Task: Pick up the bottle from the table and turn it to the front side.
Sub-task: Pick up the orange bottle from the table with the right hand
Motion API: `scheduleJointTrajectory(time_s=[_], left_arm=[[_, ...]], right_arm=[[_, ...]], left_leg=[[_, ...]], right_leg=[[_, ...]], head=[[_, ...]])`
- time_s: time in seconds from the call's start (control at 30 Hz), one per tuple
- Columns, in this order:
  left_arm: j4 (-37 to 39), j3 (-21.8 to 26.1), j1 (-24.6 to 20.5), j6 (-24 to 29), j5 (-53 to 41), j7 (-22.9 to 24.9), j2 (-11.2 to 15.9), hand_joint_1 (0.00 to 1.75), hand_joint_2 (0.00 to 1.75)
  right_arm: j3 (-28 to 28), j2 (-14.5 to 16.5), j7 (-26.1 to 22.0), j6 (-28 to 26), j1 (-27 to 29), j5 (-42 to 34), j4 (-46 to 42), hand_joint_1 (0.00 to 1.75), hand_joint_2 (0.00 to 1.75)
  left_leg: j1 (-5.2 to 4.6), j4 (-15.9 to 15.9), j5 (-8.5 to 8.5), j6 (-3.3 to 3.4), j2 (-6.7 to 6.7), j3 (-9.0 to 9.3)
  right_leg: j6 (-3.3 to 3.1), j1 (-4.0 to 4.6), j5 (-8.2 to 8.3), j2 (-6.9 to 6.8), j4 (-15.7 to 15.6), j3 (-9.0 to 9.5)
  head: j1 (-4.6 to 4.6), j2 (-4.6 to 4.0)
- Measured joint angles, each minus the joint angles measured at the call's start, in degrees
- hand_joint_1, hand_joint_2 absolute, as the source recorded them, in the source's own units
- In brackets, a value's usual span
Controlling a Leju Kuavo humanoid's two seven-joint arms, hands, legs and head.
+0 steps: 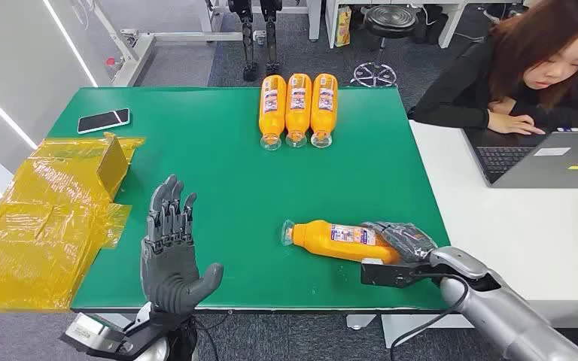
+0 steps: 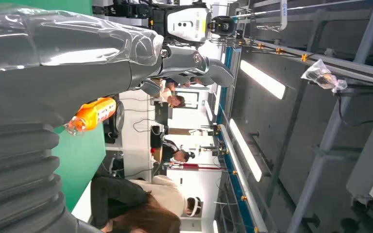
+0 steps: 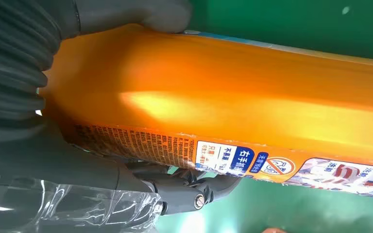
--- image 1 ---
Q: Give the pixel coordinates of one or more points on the black robot leg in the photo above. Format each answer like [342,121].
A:
[271,40]
[247,40]

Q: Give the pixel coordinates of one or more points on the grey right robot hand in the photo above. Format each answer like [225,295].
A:
[408,241]

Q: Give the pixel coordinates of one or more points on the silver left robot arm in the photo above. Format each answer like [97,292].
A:
[162,344]

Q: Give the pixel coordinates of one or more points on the yellow film-wrapped cardboard box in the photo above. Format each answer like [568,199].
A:
[44,224]

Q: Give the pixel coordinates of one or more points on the green table mat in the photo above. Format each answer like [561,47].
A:
[269,199]

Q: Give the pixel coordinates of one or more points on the person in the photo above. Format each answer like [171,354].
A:
[458,84]

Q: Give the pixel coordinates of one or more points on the small red knob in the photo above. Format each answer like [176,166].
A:
[111,62]

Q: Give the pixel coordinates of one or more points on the person's right hand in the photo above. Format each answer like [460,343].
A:
[511,123]

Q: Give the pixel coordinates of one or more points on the black smartphone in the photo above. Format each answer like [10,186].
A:
[103,121]

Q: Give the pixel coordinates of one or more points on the grey laptop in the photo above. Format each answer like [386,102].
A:
[543,167]

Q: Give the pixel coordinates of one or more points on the black round stool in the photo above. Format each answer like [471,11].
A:
[388,22]

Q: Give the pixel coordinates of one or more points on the white desk frame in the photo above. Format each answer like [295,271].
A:
[451,22]

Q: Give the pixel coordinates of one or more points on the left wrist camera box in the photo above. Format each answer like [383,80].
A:
[92,336]

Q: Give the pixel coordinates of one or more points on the white metal stand frame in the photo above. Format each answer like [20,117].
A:
[139,47]

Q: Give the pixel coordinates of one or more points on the person's left hand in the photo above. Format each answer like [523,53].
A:
[502,105]

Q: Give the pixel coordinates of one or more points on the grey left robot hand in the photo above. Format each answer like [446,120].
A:
[169,279]

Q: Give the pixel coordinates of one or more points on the yellow carton box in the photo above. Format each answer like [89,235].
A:
[343,27]

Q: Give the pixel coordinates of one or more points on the orange juice bottle clear cap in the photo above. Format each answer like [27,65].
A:
[319,239]
[298,107]
[324,107]
[272,107]

